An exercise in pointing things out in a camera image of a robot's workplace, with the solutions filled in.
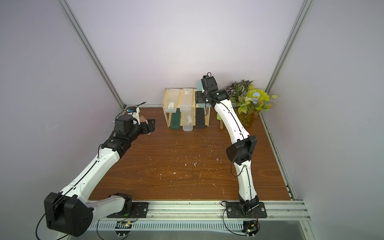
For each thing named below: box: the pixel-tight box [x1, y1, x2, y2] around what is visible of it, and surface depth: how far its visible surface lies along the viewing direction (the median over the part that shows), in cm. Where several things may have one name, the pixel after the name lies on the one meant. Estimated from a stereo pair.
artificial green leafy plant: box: [226, 80, 279, 115], surface depth 95 cm
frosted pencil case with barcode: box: [164, 88, 180, 113], surface depth 97 cm
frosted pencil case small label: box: [180, 88, 193, 113], surface depth 99 cm
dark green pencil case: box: [170, 108, 181, 130], surface depth 111 cm
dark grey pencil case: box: [195, 107, 205, 129], surface depth 109 cm
